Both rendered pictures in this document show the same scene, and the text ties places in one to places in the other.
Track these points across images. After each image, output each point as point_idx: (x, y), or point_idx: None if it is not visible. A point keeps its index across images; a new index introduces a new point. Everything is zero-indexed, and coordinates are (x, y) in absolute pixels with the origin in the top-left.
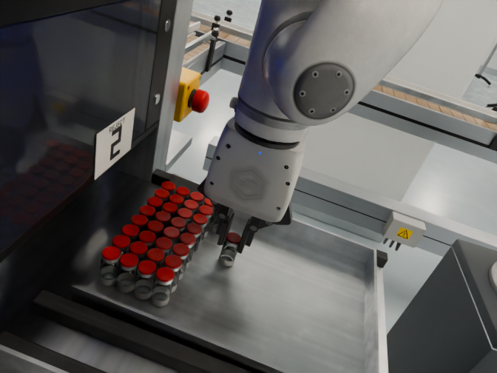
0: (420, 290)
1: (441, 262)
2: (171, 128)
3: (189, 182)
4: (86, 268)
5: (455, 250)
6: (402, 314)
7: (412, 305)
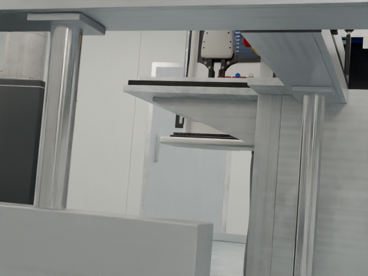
0: (36, 135)
1: (40, 102)
2: (260, 58)
3: (240, 79)
4: None
5: (44, 87)
6: (34, 166)
7: (36, 150)
